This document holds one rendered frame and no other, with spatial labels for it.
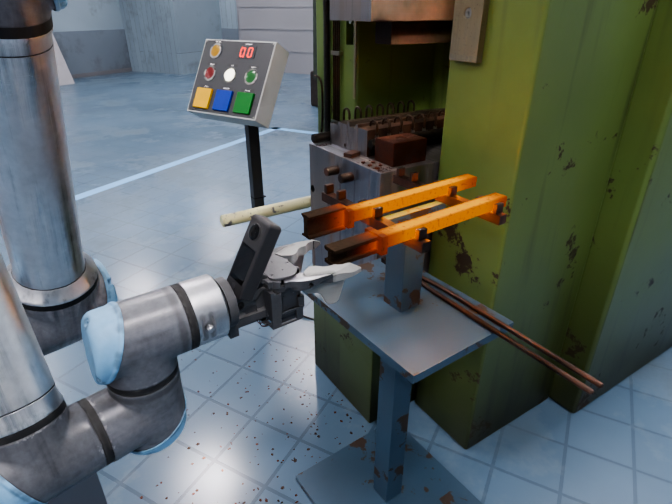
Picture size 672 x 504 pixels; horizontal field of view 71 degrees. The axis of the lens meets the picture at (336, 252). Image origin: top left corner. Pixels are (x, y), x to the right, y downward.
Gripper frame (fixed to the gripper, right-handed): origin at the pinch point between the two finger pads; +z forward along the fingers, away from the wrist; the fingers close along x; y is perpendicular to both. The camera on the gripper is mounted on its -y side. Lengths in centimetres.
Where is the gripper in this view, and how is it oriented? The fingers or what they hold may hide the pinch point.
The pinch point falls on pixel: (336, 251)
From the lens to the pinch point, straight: 74.6
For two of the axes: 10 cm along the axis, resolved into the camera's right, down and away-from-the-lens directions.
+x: 5.9, 3.7, -7.2
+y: -0.1, 8.9, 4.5
